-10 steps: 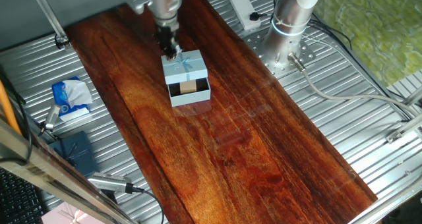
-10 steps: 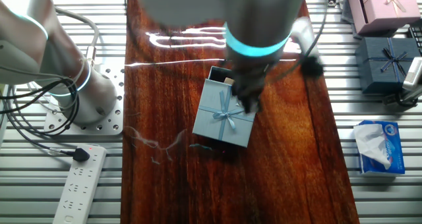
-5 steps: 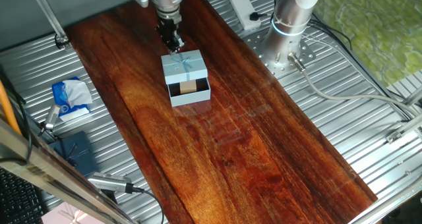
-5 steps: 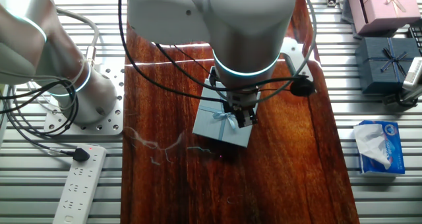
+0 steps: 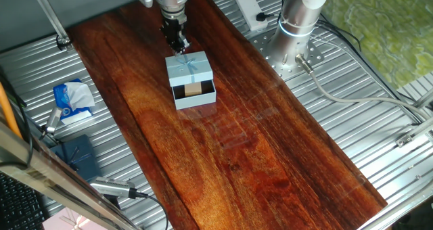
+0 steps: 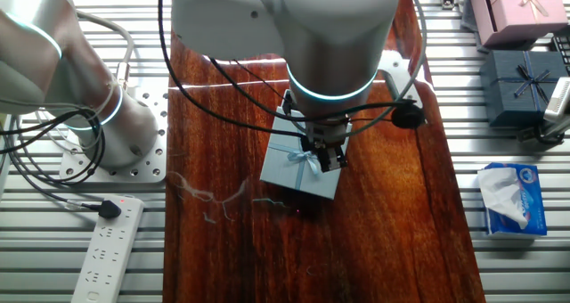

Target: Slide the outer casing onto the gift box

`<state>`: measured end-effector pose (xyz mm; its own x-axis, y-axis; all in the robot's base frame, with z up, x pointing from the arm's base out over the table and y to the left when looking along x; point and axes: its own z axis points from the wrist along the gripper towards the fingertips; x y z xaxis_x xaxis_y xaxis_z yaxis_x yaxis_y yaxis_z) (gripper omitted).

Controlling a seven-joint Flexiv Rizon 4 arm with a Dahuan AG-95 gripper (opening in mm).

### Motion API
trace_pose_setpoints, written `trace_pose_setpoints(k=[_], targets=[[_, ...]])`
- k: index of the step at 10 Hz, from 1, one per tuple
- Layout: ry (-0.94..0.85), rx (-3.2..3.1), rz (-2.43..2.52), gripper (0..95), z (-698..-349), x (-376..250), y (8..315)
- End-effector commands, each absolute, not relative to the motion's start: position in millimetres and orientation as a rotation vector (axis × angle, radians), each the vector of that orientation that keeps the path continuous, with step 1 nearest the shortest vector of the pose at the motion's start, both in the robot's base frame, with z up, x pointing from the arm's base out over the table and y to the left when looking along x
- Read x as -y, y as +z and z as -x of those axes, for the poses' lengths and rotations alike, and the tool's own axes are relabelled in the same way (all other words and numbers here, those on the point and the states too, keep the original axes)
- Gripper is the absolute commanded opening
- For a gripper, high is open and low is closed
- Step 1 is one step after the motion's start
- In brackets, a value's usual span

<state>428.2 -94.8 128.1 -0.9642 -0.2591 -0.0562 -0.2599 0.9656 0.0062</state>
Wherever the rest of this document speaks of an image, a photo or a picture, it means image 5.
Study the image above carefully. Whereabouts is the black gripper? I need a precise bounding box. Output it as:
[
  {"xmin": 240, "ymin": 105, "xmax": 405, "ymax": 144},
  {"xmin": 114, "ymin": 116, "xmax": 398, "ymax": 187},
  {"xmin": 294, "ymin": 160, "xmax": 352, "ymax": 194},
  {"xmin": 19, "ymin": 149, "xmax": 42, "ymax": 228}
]
[{"xmin": 160, "ymin": 16, "xmax": 191, "ymax": 55}]

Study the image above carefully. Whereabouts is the blue tissue pack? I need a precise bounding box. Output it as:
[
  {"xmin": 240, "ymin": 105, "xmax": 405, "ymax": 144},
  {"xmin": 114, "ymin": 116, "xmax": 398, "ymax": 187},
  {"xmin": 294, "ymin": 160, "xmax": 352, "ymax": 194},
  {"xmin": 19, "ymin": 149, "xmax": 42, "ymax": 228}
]
[{"xmin": 53, "ymin": 78, "xmax": 96, "ymax": 126}]

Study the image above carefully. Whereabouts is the tan block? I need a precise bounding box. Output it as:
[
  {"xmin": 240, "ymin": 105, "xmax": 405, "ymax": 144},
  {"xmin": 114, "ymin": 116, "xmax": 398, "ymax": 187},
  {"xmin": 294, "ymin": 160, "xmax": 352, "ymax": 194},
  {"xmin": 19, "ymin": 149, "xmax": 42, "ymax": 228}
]
[{"xmin": 184, "ymin": 82, "xmax": 203, "ymax": 97}]

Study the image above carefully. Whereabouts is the black keyboard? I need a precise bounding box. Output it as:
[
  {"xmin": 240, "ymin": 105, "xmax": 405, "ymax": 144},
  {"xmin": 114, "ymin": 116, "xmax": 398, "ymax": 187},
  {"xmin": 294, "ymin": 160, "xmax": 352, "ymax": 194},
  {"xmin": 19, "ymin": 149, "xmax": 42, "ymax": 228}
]
[{"xmin": 0, "ymin": 172, "xmax": 47, "ymax": 230}]

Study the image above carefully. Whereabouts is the glossy brown wooden board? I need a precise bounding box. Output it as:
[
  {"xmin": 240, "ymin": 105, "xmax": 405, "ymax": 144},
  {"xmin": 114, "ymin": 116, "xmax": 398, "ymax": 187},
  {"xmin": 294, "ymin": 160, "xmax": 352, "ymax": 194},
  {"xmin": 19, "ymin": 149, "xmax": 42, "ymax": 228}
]
[{"xmin": 67, "ymin": 0, "xmax": 388, "ymax": 230}]

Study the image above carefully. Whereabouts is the grey cable with metal connector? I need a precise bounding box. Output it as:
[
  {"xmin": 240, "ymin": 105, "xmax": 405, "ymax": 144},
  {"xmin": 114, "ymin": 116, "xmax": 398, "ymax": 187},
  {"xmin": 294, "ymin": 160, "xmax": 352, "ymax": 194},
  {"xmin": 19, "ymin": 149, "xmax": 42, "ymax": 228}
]
[{"xmin": 294, "ymin": 53, "xmax": 433, "ymax": 121}]

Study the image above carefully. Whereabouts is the pink gift box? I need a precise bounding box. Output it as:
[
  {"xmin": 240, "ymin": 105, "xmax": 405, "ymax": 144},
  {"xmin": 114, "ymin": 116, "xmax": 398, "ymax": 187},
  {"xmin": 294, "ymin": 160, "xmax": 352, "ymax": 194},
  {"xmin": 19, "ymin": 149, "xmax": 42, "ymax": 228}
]
[{"xmin": 42, "ymin": 208, "xmax": 109, "ymax": 230}]

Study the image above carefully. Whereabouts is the large silver camera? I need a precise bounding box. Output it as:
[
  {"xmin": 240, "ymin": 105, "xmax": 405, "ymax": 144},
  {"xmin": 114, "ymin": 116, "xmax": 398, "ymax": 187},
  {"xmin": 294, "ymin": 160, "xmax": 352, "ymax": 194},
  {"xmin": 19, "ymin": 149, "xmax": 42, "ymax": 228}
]
[{"xmin": 89, "ymin": 176, "xmax": 138, "ymax": 200}]

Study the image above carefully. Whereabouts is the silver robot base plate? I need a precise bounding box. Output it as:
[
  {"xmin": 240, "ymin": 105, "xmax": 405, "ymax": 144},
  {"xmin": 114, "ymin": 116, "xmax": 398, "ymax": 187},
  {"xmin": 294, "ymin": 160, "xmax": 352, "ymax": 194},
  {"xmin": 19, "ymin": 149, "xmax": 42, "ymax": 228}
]
[{"xmin": 252, "ymin": 28, "xmax": 325, "ymax": 81}]

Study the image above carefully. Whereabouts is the aluminium table edge rail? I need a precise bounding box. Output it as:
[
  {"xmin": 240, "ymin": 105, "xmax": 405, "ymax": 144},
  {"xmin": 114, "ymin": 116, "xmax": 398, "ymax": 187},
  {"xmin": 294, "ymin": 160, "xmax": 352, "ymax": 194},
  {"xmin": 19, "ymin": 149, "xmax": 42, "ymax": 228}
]
[{"xmin": 357, "ymin": 181, "xmax": 433, "ymax": 230}]

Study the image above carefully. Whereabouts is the black power plug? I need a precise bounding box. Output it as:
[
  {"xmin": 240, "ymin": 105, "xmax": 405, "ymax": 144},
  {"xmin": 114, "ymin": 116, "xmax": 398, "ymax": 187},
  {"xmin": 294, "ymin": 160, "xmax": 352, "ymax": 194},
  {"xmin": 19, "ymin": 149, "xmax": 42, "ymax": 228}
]
[{"xmin": 256, "ymin": 12, "xmax": 277, "ymax": 22}]

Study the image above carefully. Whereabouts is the dark blue gift box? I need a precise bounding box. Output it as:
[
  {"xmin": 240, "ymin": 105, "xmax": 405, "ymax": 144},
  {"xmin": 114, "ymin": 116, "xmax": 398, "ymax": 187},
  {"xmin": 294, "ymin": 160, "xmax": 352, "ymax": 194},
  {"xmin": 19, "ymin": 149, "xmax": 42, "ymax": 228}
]
[{"xmin": 50, "ymin": 134, "xmax": 102, "ymax": 183}]

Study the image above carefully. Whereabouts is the thin black cable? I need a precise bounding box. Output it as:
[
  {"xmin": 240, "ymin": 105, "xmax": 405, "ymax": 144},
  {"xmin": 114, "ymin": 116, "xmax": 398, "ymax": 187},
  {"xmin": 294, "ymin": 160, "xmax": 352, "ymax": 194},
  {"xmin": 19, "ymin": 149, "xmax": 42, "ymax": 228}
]
[{"xmin": 0, "ymin": 70, "xmax": 35, "ymax": 168}]

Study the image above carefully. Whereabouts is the black camera cable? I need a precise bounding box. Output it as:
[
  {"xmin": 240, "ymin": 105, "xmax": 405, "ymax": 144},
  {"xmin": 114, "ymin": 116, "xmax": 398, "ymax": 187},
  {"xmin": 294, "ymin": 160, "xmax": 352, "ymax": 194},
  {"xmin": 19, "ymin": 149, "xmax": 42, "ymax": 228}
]
[{"xmin": 135, "ymin": 190, "xmax": 170, "ymax": 230}]

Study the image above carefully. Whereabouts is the black cable bundle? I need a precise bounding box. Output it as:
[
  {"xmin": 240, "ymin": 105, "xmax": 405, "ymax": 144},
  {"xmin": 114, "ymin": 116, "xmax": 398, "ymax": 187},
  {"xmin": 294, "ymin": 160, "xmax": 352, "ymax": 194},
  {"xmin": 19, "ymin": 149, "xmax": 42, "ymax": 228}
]
[{"xmin": 316, "ymin": 15, "xmax": 426, "ymax": 124}]

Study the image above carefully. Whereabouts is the small silver camera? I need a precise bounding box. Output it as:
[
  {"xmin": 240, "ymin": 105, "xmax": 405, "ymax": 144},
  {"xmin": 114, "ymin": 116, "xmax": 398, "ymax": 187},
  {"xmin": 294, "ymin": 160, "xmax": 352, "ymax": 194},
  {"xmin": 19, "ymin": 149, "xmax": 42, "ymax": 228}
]
[{"xmin": 43, "ymin": 106, "xmax": 64, "ymax": 136}]

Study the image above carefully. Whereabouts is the short aluminium profile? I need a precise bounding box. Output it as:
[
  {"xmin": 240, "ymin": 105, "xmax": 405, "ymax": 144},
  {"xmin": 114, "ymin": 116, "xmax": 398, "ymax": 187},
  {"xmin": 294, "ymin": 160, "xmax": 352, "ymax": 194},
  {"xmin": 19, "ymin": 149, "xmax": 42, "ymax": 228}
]
[{"xmin": 394, "ymin": 87, "xmax": 433, "ymax": 148}]

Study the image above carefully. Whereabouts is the light blue inner gift box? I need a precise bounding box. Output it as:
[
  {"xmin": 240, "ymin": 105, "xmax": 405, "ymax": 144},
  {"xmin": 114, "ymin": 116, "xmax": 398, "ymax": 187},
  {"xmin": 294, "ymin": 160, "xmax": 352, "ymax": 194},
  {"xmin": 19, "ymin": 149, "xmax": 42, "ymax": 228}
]
[{"xmin": 171, "ymin": 79, "xmax": 217, "ymax": 111}]

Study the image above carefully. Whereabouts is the slanted metal pole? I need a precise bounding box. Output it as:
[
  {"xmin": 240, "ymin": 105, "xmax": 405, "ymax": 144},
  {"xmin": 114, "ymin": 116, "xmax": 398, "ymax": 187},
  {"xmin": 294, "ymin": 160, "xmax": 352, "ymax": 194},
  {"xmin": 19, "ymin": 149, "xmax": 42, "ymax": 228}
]
[{"xmin": 28, "ymin": 0, "xmax": 74, "ymax": 52}]

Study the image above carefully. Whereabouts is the black camera stand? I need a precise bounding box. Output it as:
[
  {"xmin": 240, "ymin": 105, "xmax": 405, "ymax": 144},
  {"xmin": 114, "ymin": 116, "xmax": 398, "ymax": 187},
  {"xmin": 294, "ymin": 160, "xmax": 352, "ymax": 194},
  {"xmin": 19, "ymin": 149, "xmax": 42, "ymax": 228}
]
[{"xmin": 37, "ymin": 128, "xmax": 62, "ymax": 147}]

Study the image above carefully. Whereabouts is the aluminium frame bar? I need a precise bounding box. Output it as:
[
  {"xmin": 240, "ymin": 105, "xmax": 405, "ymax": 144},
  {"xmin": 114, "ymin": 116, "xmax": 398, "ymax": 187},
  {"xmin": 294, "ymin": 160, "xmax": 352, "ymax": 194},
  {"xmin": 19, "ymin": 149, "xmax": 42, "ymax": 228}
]
[{"xmin": 0, "ymin": 121, "xmax": 143, "ymax": 230}]

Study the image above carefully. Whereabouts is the orange tube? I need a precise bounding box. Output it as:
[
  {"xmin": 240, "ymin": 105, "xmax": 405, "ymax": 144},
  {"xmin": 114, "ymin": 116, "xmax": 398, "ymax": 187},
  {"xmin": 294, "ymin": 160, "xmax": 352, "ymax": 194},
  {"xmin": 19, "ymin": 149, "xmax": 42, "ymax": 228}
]
[{"xmin": 0, "ymin": 82, "xmax": 23, "ymax": 139}]

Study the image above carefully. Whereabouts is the white power strip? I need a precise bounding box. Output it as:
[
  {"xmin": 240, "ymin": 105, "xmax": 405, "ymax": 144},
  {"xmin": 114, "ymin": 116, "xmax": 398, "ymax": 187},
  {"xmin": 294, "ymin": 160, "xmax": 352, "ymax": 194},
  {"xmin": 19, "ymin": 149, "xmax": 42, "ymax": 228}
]
[{"xmin": 232, "ymin": 0, "xmax": 269, "ymax": 32}]

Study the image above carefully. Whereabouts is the light blue ribboned casing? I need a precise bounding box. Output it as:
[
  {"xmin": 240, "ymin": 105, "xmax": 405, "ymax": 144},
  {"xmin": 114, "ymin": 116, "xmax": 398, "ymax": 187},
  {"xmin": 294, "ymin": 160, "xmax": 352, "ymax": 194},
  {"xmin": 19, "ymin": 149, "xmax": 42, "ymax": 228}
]
[{"xmin": 164, "ymin": 50, "xmax": 214, "ymax": 88}]

